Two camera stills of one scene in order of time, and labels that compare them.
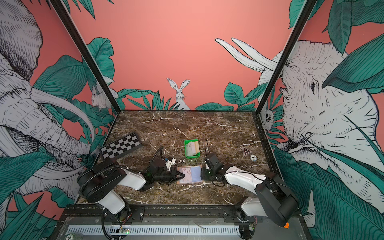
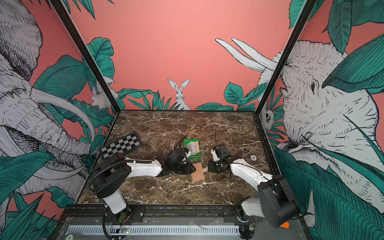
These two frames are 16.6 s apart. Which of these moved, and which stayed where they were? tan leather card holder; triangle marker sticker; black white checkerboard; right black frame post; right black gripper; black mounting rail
Moved: right black gripper; tan leather card holder
Stayed: triangle marker sticker; right black frame post; black white checkerboard; black mounting rail
